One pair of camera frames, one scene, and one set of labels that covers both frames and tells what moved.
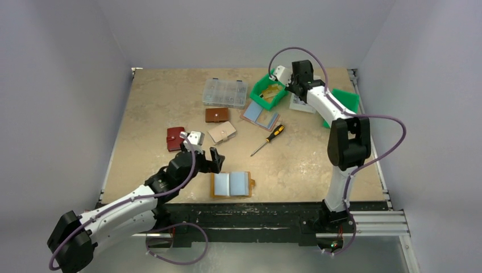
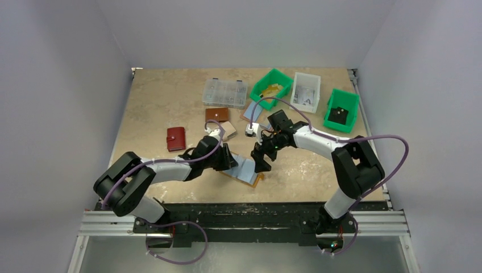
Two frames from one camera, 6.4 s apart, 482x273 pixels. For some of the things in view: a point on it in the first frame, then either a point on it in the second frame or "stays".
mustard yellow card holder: [229, 184] to [244, 172]
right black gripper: [297, 83] to [261, 151]
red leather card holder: [173, 139] stays
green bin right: [349, 100] stays
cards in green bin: [269, 93] stays
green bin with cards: [267, 92] stays
